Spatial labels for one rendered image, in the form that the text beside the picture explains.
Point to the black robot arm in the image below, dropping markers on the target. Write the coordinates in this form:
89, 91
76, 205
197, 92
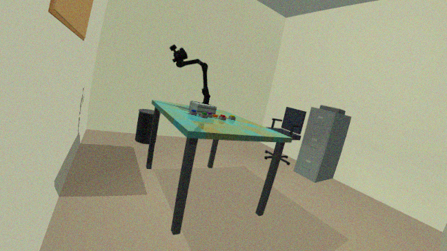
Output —
180, 63

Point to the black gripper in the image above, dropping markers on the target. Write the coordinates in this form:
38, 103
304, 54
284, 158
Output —
173, 48

